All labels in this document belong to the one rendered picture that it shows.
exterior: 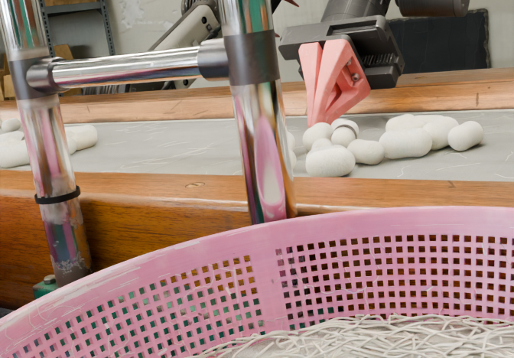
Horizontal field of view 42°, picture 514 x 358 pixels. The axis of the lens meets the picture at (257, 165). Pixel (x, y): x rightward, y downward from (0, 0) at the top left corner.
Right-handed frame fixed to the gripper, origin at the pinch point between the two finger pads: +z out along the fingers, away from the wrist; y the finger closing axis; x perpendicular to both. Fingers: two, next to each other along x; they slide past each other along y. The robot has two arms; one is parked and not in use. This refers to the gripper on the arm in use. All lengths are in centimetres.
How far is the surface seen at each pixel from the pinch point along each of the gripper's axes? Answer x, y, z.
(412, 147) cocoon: -2.8, 10.4, 4.8
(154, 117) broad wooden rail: 8.9, -29.7, -9.3
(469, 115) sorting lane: 8.2, 10.0, -7.1
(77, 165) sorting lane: -3.8, -21.6, 7.2
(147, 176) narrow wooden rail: -12.6, -2.6, 14.3
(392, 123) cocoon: 0.8, 6.6, -0.4
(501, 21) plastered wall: 132, -30, -153
